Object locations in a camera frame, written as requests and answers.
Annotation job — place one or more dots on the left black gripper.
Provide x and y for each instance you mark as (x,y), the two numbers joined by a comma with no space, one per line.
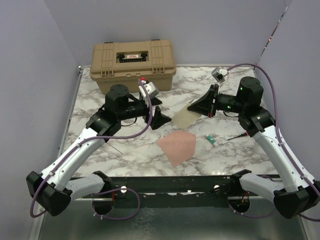
(159,118)

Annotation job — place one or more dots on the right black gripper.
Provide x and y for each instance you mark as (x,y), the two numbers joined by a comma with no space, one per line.
(205,105)

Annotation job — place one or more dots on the tan paper letter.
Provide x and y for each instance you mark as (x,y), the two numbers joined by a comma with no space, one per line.
(185,118)

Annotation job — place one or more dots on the green white glue stick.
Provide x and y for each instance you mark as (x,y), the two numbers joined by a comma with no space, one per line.
(211,140)

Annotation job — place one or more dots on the pink paper envelope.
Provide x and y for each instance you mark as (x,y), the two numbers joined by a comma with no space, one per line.
(178,146)

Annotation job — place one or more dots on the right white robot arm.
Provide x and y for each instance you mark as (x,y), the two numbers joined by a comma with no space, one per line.
(297,191)

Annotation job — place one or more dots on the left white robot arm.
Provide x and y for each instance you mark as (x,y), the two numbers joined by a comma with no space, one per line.
(53,188)

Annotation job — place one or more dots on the red black screwdriver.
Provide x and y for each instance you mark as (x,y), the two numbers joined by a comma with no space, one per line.
(245,134)

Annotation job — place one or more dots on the tan plastic toolbox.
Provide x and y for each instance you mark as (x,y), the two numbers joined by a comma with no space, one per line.
(125,62)

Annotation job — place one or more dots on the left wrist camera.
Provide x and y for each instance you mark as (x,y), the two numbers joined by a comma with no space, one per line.
(149,87)

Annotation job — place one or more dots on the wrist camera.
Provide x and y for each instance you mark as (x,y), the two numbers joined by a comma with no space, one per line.
(149,87)
(219,74)

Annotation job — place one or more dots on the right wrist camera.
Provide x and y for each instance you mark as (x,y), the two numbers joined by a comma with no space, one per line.
(219,74)

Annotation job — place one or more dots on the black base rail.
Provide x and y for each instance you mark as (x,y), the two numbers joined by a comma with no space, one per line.
(219,191)

